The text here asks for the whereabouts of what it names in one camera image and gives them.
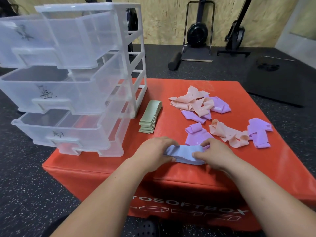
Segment clear plastic drawer unit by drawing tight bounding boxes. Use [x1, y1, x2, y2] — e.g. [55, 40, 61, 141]
[34, 2, 148, 119]

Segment red soft plyo box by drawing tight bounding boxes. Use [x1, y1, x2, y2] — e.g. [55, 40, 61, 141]
[42, 78, 316, 232]

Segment person's left hand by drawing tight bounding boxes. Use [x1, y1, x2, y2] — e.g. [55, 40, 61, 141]
[130, 137, 180, 173]

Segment stack of green bands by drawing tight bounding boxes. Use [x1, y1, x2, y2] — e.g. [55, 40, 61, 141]
[138, 100, 162, 134]

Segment black straps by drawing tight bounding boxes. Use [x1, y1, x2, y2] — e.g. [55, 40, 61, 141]
[257, 63, 280, 72]

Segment person's right hand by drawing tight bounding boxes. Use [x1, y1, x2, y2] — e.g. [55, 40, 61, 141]
[192, 138, 239, 173]

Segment person's right forearm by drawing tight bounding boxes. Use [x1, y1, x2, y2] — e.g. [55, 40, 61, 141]
[224, 159, 316, 237]

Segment black ski machine with stand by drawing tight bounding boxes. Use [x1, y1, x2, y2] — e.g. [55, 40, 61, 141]
[181, 0, 216, 63]

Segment person's left forearm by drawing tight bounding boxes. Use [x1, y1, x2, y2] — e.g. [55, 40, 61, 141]
[50, 158, 148, 237]

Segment black perforated clog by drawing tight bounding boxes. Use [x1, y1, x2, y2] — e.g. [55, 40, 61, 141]
[136, 219, 158, 237]

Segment black upright rowing machine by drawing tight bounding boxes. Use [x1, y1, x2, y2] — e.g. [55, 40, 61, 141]
[217, 0, 255, 58]

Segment wall mirror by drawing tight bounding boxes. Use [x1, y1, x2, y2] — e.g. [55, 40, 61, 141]
[289, 0, 316, 41]

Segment pile of mixed resistance bands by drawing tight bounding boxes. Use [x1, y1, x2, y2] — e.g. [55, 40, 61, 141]
[169, 85, 273, 149]

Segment stack of blue bands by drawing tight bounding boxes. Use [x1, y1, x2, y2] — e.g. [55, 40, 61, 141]
[164, 144, 210, 166]

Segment translucent plastic drawer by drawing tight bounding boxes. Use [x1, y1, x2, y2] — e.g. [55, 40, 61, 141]
[33, 118, 131, 158]
[11, 96, 136, 152]
[0, 11, 123, 70]
[0, 53, 133, 115]

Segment black foam roller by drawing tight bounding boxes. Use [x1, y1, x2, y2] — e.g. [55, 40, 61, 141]
[168, 51, 182, 71]

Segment black exercise mat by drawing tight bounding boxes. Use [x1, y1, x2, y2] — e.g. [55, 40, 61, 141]
[243, 55, 306, 108]

